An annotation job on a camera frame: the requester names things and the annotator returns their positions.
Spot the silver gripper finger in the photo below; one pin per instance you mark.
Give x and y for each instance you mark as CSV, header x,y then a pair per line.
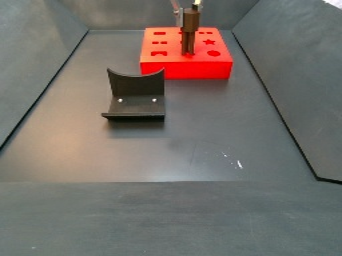
x,y
177,12
196,5

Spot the dark three-prong peg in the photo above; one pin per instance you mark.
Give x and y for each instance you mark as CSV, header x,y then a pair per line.
x,y
188,29

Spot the red shape-sorter block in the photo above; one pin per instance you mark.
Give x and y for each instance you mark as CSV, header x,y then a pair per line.
x,y
210,63

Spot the black curved holder bracket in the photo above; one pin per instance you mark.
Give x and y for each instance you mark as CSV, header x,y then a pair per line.
x,y
137,96

